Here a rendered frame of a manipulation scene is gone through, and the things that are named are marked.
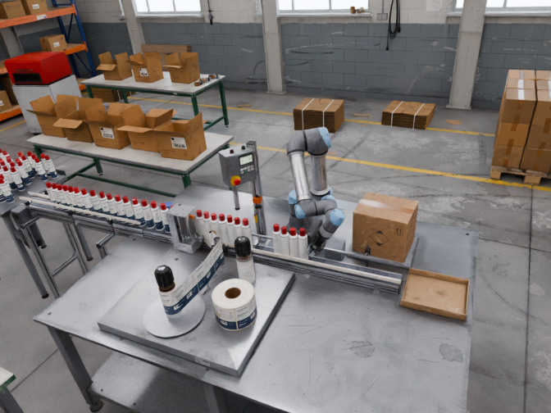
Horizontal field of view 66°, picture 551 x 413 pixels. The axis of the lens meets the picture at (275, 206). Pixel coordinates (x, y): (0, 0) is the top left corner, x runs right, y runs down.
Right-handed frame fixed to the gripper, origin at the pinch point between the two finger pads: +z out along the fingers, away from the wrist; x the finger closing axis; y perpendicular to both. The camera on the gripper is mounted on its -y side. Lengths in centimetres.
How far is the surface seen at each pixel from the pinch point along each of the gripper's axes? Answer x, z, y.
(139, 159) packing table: -171, 116, -100
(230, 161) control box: -62, -23, 0
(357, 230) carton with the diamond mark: 15.7, -16.9, -19.1
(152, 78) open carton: -309, 189, -323
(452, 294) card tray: 70, -29, -2
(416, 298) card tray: 56, -21, 6
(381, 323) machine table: 45, -14, 28
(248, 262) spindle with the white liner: -24.2, 0.4, 30.7
